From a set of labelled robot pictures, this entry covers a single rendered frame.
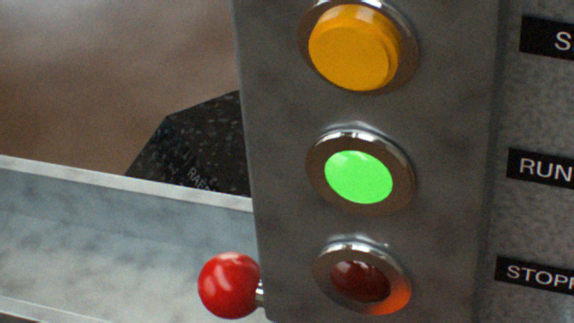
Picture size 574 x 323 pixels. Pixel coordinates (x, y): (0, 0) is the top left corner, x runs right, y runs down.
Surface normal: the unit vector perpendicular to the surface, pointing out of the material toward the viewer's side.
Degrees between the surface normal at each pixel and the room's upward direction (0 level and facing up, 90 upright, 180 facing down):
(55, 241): 2
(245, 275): 38
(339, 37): 90
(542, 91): 90
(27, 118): 0
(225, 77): 0
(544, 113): 90
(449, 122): 90
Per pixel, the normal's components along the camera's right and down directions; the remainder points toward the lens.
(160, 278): -0.10, -0.73
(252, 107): -0.32, 0.66
